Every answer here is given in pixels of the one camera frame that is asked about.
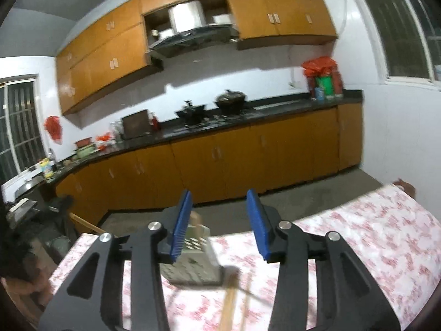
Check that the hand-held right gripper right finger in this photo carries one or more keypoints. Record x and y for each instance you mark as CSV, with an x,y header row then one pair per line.
x,y
256,224

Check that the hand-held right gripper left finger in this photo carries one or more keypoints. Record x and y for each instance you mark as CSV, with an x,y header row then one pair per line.
x,y
182,227

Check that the white perforated utensil holder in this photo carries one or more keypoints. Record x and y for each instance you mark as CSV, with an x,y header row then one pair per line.
x,y
196,265

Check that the wooden chopstick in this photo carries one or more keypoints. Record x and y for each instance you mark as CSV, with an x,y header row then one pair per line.
x,y
229,303

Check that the wooden base cabinets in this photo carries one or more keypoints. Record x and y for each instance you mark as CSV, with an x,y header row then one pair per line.
x,y
213,165

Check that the black kitchen countertop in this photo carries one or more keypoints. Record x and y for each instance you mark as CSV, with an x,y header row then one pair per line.
x,y
172,133

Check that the floral tablecloth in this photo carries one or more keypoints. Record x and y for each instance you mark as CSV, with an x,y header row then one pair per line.
x,y
361,248

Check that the red bottle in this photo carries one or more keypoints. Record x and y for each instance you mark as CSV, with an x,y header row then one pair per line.
x,y
155,123

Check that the gas stove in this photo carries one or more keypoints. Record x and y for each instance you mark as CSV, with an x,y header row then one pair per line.
x,y
220,119

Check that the dark cutting board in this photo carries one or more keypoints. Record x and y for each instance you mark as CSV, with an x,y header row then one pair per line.
x,y
136,123

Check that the black wok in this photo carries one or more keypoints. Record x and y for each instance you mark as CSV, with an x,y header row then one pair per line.
x,y
191,112

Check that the orange plastic bag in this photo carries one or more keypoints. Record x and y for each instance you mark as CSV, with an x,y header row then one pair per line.
x,y
105,141

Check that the green basin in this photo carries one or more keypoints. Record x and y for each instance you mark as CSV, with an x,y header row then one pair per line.
x,y
84,151

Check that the wok with lid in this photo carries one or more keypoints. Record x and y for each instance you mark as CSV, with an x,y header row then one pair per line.
x,y
230,99

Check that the reddish brown bowl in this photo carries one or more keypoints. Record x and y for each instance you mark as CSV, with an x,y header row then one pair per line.
x,y
82,142

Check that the yellow detergent bottle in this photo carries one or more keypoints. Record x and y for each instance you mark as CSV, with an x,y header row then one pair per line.
x,y
46,167

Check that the green packet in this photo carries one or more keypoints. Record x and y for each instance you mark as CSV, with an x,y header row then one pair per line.
x,y
324,86

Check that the hanging red plastic bag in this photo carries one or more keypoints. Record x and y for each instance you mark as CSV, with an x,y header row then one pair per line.
x,y
53,129

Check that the red bag on packets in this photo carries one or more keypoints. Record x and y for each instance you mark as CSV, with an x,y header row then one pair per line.
x,y
320,65

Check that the small barred window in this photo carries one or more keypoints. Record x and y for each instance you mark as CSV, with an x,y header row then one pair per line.
x,y
20,127

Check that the steel range hood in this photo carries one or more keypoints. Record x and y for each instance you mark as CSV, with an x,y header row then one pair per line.
x,y
186,15

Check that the large barred window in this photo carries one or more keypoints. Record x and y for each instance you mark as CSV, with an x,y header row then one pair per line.
x,y
396,24

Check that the wooden wall cabinets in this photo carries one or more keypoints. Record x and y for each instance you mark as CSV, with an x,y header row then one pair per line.
x,y
103,58

